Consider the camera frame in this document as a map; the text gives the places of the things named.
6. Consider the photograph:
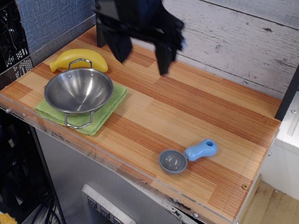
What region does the black plastic crate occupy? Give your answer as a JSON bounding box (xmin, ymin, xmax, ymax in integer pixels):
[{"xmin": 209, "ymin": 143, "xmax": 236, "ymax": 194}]
[{"xmin": 0, "ymin": 2, "xmax": 29, "ymax": 67}]

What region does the dark left vertical post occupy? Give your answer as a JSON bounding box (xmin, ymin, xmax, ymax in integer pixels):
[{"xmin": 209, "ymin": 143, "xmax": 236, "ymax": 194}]
[{"xmin": 88, "ymin": 0, "xmax": 118, "ymax": 49}]

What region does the white ribbed side unit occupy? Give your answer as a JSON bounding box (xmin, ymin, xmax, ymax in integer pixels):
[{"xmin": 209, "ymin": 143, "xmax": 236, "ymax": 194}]
[{"xmin": 260, "ymin": 92, "xmax": 299, "ymax": 201}]

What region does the yellow plastic banana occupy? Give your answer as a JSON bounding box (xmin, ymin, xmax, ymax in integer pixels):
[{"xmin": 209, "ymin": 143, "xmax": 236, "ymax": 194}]
[{"xmin": 49, "ymin": 49, "xmax": 108, "ymax": 73}]

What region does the steel toy dishwasher front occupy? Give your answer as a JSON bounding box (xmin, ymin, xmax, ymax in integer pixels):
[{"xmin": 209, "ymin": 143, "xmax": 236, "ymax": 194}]
[{"xmin": 37, "ymin": 131, "xmax": 200, "ymax": 224}]

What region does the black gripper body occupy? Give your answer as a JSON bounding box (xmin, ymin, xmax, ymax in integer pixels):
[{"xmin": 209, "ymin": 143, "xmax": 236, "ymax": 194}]
[{"xmin": 92, "ymin": 0, "xmax": 186, "ymax": 50}]

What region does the steel bowl with handles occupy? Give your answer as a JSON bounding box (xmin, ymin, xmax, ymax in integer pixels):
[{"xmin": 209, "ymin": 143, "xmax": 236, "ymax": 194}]
[{"xmin": 44, "ymin": 58, "xmax": 114, "ymax": 129}]

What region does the blue grey measuring spoon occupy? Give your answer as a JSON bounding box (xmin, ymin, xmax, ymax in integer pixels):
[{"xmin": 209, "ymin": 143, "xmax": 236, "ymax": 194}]
[{"xmin": 158, "ymin": 139, "xmax": 218, "ymax": 175}]

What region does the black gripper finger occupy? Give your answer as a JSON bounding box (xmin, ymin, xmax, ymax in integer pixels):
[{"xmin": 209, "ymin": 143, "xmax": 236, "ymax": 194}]
[
  {"xmin": 155, "ymin": 43, "xmax": 177, "ymax": 75},
  {"xmin": 103, "ymin": 32, "xmax": 133, "ymax": 63}
]

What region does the blue fabric partition panel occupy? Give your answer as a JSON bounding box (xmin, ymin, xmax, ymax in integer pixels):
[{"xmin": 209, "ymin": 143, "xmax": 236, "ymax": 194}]
[{"xmin": 15, "ymin": 0, "xmax": 94, "ymax": 55}]

